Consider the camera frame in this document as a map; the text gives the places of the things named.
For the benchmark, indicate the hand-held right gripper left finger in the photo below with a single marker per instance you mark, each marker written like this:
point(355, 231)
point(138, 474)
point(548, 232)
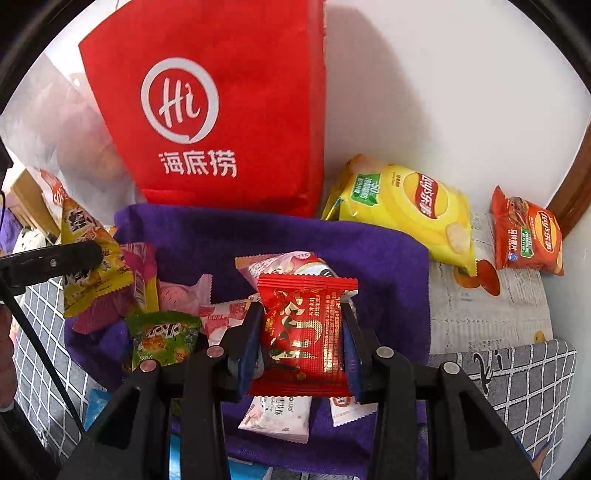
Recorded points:
point(247, 350)

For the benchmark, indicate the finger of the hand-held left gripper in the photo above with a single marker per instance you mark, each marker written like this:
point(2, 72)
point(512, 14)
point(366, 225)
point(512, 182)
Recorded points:
point(51, 263)

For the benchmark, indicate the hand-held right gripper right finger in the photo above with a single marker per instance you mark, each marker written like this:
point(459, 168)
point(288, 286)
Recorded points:
point(353, 364)

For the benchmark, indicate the white and red strawberry packet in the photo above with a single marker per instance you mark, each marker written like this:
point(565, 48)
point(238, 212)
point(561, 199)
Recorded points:
point(221, 318)
point(346, 410)

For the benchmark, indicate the small red snack packet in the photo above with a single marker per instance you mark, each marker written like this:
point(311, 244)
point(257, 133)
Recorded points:
point(300, 332)

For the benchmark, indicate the yellow triangular snack packet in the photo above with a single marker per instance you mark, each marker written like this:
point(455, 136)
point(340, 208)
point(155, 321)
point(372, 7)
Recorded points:
point(106, 281)

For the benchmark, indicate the white and pink snack packet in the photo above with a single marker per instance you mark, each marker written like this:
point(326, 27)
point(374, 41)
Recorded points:
point(277, 415)

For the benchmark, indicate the green snack packet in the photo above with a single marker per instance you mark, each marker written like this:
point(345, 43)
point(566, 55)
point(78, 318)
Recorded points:
point(161, 341)

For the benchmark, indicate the small pink candy packet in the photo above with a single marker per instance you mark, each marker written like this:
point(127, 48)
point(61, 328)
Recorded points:
point(180, 295)

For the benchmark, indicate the magenta snack packet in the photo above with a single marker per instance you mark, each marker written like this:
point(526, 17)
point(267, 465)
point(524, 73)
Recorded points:
point(141, 256)

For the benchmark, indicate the pink chips packet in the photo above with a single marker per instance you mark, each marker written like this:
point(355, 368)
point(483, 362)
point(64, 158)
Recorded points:
point(286, 263)

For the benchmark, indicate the small yellow snack packet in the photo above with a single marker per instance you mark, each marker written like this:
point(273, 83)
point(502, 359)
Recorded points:
point(147, 290)

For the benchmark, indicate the purple cloth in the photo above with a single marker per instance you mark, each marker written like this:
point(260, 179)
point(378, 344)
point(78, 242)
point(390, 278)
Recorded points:
point(369, 258)

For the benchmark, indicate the white plastic shopping bag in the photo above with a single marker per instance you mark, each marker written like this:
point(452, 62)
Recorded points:
point(69, 129)

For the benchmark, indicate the newspaper sheet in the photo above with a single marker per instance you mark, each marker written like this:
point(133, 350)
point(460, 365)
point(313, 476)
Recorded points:
point(485, 314)

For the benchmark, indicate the yellow chips bag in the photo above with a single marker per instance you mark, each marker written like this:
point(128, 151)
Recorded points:
point(415, 217)

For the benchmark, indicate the grey checked tablecloth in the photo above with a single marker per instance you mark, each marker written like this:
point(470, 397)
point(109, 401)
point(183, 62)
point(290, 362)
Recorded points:
point(521, 387)

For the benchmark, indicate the red chips bag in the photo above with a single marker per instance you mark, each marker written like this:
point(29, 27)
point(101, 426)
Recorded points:
point(526, 235)

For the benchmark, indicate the red paper bag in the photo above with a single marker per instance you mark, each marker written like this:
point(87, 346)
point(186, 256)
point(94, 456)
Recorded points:
point(258, 92)

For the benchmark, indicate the brown wooden door frame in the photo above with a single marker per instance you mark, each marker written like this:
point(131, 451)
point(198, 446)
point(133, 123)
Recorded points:
point(577, 194)

